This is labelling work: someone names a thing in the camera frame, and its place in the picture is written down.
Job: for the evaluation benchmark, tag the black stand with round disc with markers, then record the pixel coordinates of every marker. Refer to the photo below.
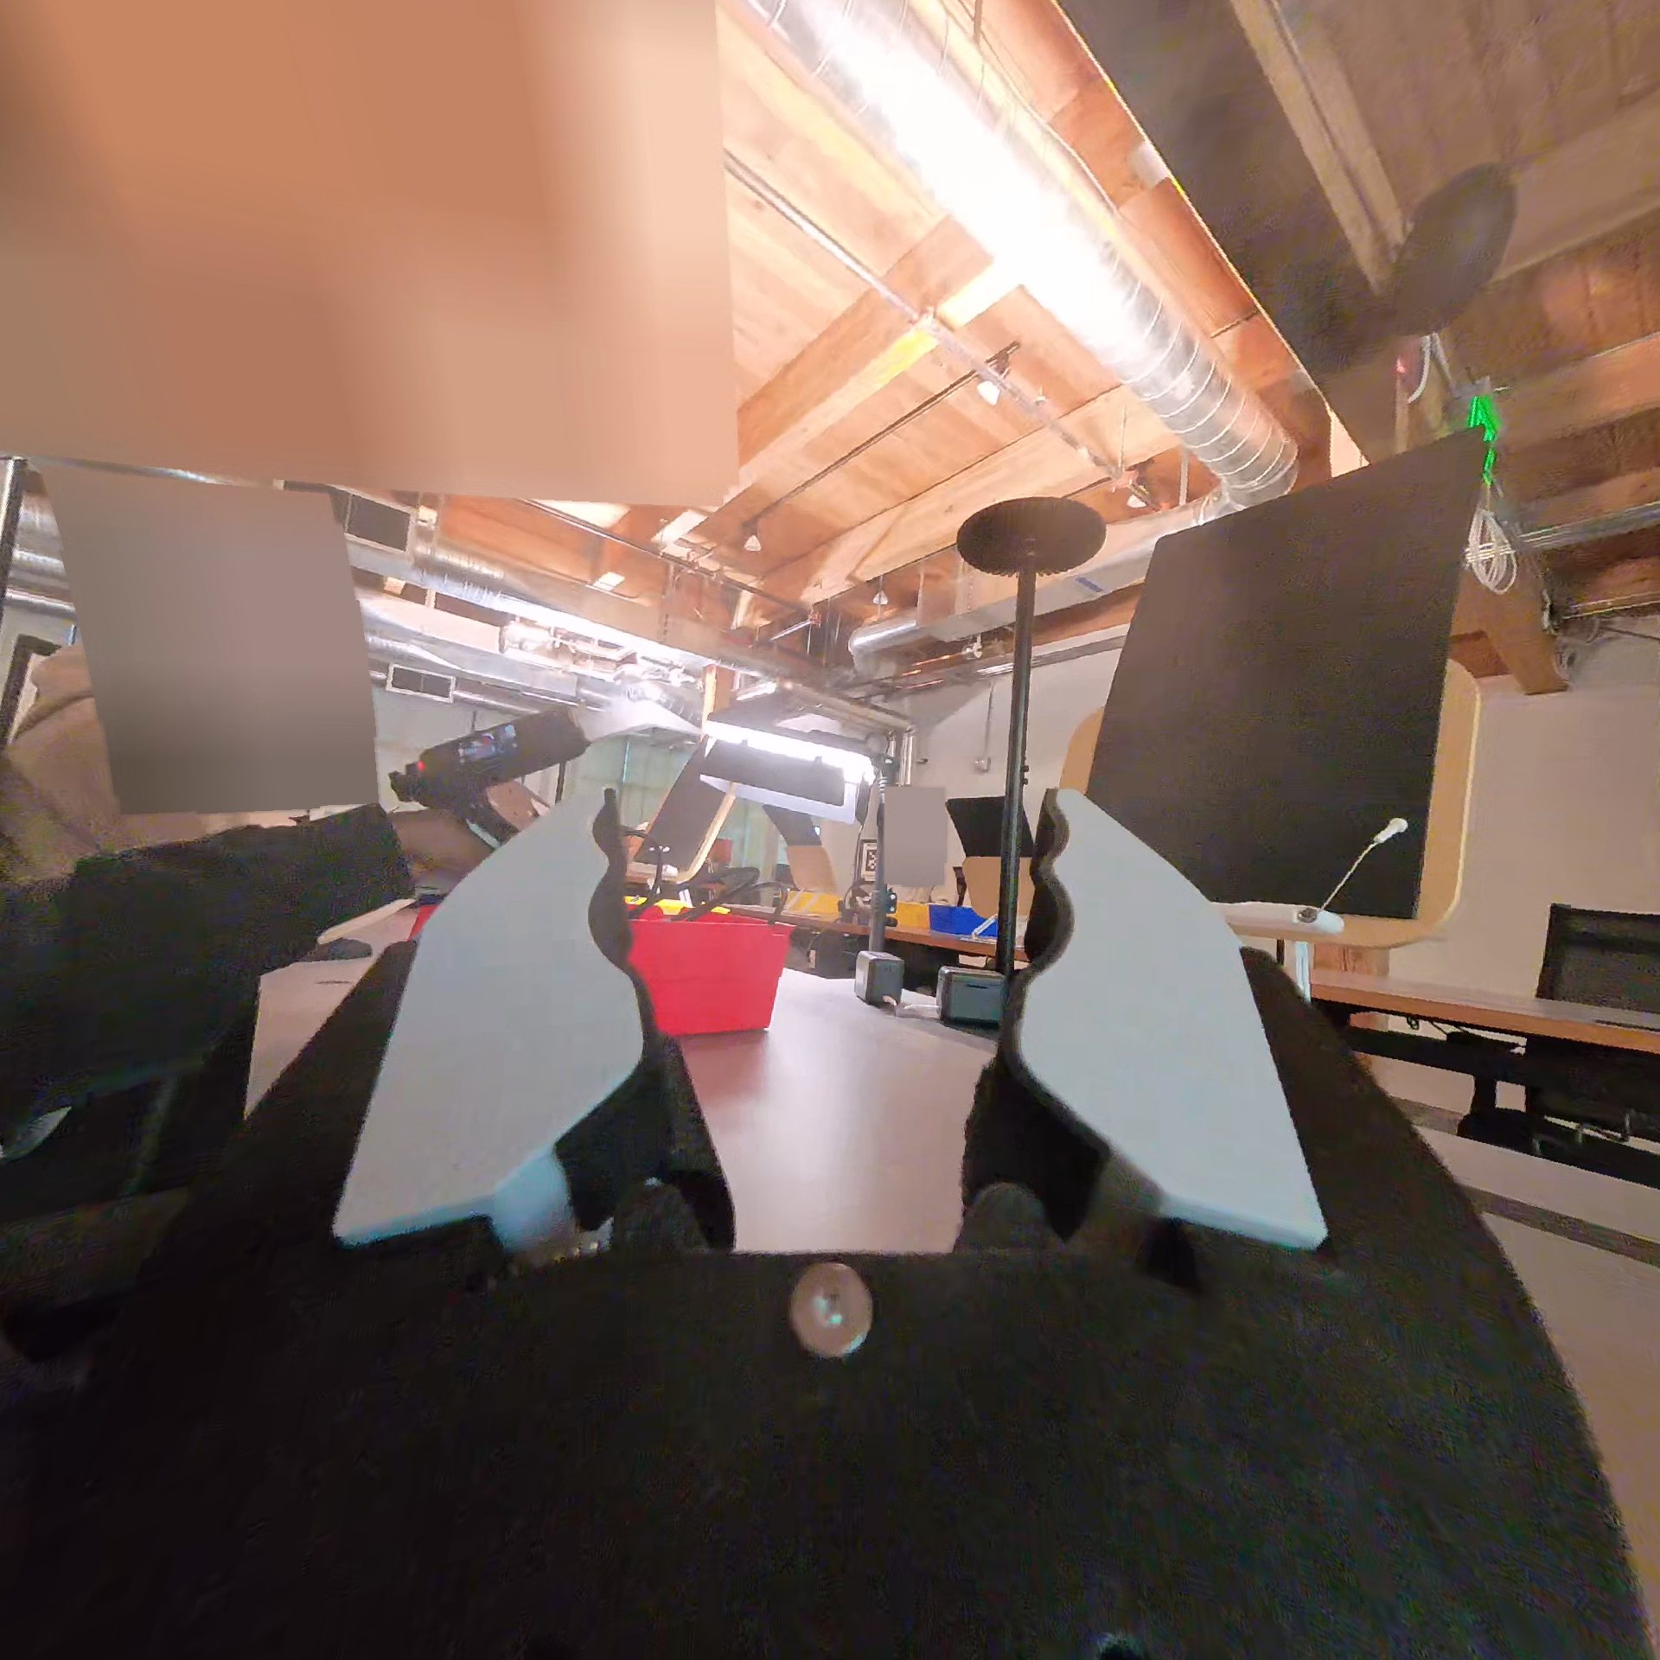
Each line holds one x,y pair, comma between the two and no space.
1032,532

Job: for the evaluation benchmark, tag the silver ventilation duct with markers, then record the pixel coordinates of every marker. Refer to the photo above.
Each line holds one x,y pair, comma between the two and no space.
1142,350

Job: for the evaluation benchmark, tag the black office chair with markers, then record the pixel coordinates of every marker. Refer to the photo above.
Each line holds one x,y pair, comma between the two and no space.
1601,960

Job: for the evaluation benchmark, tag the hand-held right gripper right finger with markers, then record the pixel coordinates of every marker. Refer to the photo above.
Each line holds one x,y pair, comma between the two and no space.
1156,1039

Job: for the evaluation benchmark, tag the white gooseneck microphone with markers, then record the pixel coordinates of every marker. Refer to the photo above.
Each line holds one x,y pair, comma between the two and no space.
1350,875

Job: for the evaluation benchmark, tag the person's left hand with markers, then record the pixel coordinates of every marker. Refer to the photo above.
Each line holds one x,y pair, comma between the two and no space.
446,845

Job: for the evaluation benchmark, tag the person's left forearm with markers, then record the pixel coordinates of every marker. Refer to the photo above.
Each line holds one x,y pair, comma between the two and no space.
169,932

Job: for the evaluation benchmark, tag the large black panel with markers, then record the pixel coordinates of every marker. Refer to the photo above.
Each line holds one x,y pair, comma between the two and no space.
1283,699

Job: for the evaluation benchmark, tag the wooden desk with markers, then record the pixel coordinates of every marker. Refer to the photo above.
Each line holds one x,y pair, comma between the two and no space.
1494,1000

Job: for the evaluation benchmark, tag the rounded plywood partition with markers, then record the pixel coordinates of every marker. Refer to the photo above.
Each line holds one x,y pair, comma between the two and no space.
1463,778

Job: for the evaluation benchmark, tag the softbox studio light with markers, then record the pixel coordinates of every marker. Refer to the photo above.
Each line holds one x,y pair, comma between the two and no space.
779,766

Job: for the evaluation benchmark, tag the black round ceiling fixture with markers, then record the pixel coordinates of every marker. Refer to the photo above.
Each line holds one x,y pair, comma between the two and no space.
1461,254

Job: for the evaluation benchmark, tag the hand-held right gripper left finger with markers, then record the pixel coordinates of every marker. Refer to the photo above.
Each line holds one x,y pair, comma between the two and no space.
508,1010

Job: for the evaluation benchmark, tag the small grey box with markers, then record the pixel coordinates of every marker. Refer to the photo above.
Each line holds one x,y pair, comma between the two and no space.
878,978
972,996

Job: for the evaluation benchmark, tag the red plastic bin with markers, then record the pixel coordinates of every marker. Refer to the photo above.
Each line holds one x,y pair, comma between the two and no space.
709,978

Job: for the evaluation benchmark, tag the yellow plastic bin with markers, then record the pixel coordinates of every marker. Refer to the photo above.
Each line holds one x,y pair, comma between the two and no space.
812,902

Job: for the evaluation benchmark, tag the blue plastic bin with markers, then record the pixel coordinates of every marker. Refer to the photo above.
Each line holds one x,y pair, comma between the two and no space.
964,921

